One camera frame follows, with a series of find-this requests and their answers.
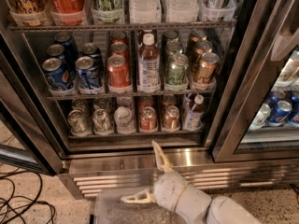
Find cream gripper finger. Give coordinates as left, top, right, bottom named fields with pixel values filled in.
left=151, top=140, right=173, bottom=173
left=121, top=189, right=155, bottom=203

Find white cloth-covered gripper body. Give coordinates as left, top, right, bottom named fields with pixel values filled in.
left=153, top=172, right=211, bottom=222

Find green 7up can front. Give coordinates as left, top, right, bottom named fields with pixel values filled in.
left=67, top=109, right=91, bottom=137

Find green 7up can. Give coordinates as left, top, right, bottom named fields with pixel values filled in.
left=72, top=99, right=90, bottom=114
left=67, top=109, right=91, bottom=137

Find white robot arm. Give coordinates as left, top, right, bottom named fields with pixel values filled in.
left=121, top=140, right=262, bottom=224

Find orange can bottom shelf front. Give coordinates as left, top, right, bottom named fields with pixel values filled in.
left=162, top=105, right=180, bottom=132

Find red can bottom shelf front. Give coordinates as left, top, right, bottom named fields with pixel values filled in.
left=140, top=106, right=157, bottom=133

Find tea bottle bottom shelf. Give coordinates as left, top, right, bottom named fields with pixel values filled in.
left=183, top=93, right=205, bottom=131

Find steel fridge base grille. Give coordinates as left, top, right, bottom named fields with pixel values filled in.
left=59, top=148, right=299, bottom=199

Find green can middle front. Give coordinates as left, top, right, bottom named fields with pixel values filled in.
left=164, top=53, right=189, bottom=91

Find red coke can middle front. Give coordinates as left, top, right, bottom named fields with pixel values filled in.
left=107, top=55, right=133, bottom=93

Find green 7up can behind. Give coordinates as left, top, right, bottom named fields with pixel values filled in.
left=72, top=99, right=90, bottom=114

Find gold can middle front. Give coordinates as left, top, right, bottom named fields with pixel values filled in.
left=192, top=52, right=220, bottom=89

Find right fridge glass door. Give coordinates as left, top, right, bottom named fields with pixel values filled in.
left=207, top=0, right=299, bottom=163

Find blue pepsi can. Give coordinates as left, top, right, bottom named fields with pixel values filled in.
left=42, top=58, right=75, bottom=96
left=76, top=56, right=103, bottom=94

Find blue pepsi can right fridge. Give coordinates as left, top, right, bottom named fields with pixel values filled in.
left=267, top=100, right=292, bottom=126

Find left fridge door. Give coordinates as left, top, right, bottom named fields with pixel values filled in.
left=0, top=47, right=64, bottom=176

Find blue pepsi can front left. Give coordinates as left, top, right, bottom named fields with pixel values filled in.
left=42, top=58, right=75, bottom=96

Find silver can top right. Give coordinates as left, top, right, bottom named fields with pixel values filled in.
left=203, top=0, right=235, bottom=21

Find green la croix can top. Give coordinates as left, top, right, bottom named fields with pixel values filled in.
left=93, top=0, right=123, bottom=23

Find red coca-cola can top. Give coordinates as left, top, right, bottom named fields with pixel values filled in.
left=51, top=0, right=85, bottom=25

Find yellow la croix can top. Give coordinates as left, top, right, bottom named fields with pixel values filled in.
left=2, top=0, right=50, bottom=27

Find clear plastic bin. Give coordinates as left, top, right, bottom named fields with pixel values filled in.
left=93, top=187, right=187, bottom=224

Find brown tea bottle white cap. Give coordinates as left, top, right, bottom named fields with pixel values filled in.
left=138, top=34, right=160, bottom=93

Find clear water bottle top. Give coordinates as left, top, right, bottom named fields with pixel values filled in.
left=129, top=0, right=161, bottom=23

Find black cables on floor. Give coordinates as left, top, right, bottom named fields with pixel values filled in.
left=0, top=161, right=57, bottom=224

